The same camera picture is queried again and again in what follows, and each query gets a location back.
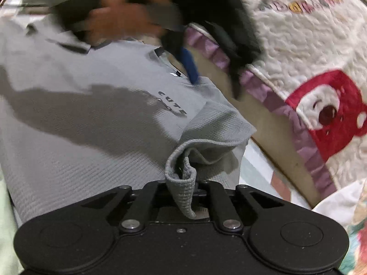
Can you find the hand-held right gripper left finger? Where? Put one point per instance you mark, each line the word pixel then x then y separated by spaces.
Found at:
pixel 143 203

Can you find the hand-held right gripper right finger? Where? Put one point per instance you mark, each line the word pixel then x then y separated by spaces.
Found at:
pixel 219 203

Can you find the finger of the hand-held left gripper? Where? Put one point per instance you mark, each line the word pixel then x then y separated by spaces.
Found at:
pixel 235 74
pixel 189 66

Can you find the grey waffle-knit shirt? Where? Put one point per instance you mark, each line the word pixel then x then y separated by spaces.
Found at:
pixel 86 149

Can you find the person's left hand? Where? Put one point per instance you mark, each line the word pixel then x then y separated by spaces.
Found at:
pixel 120 18

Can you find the beige bed base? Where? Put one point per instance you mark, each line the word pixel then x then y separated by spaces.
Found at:
pixel 266 120

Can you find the white quilt with red bears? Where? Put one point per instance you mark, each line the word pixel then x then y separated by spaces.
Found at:
pixel 301 48

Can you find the white scalloped cloth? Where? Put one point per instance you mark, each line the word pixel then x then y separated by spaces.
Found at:
pixel 338 203

